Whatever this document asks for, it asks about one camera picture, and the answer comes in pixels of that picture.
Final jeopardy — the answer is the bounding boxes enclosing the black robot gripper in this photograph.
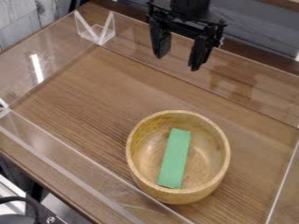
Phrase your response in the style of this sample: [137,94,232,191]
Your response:
[147,0,227,71]

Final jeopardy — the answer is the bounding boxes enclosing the green rectangular block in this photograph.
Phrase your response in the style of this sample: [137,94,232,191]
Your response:
[156,129,192,189]

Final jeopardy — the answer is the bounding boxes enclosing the brown wooden bowl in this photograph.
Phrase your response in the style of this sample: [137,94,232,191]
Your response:
[125,110,231,205]

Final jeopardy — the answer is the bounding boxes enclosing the clear acrylic corner bracket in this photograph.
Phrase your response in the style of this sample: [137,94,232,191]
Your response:
[73,10,116,46]

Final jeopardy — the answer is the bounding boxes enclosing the clear acrylic enclosure walls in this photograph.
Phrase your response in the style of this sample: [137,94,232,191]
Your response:
[0,12,299,224]

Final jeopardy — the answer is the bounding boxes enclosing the black metal table frame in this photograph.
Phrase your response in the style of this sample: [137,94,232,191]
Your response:
[0,155,89,224]

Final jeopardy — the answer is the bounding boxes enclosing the black cable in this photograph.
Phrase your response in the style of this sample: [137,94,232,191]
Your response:
[0,196,43,224]

